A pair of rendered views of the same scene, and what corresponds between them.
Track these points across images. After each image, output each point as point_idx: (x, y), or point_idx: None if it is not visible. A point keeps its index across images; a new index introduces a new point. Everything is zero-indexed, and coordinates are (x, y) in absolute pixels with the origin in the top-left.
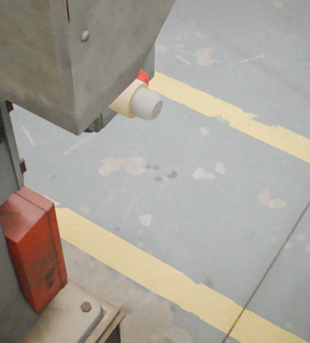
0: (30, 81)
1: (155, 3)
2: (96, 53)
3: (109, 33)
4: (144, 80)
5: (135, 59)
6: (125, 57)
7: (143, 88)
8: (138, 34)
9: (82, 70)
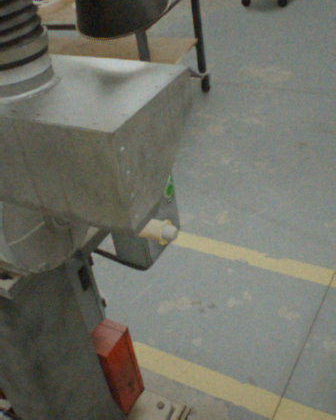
0: (112, 218)
1: (160, 179)
2: (137, 202)
3: (142, 193)
4: None
5: (155, 204)
6: (150, 203)
7: (166, 225)
8: (154, 193)
9: (133, 209)
